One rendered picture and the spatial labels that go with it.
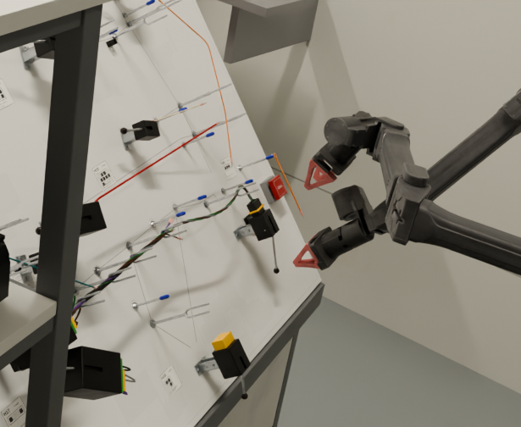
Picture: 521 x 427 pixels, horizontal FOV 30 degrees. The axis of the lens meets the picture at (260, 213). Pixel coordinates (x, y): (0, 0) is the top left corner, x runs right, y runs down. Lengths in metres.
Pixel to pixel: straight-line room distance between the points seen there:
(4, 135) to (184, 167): 0.51
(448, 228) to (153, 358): 0.67
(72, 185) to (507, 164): 2.63
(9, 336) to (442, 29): 2.68
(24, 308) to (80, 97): 0.27
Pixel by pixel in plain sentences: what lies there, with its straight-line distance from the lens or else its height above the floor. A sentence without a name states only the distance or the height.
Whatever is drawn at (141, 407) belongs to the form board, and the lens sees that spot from 1.86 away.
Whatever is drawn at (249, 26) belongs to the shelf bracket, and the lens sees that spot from 3.45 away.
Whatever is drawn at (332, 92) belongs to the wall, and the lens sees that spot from 3.85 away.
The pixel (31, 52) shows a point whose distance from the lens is 1.87.
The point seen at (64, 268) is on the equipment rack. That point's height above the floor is 1.50.
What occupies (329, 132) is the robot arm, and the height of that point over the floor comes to 1.41.
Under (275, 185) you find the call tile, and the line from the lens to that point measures 2.38.
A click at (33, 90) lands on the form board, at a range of 1.87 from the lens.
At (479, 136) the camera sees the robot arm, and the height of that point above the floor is 1.43.
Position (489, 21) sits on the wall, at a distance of 3.54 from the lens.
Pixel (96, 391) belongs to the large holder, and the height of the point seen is 1.15.
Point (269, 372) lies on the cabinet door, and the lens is 2.50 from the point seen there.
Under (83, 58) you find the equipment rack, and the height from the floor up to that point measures 1.77.
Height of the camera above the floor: 2.13
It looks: 27 degrees down
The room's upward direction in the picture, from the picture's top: 11 degrees clockwise
